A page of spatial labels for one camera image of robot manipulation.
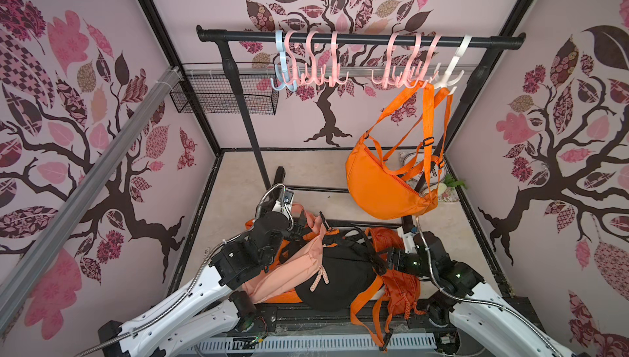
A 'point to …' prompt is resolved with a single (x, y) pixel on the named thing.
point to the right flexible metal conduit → (439, 285)
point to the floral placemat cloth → (450, 194)
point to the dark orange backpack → (394, 293)
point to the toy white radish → (450, 182)
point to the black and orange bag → (350, 267)
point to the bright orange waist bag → (405, 181)
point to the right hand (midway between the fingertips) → (381, 256)
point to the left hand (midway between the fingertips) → (286, 211)
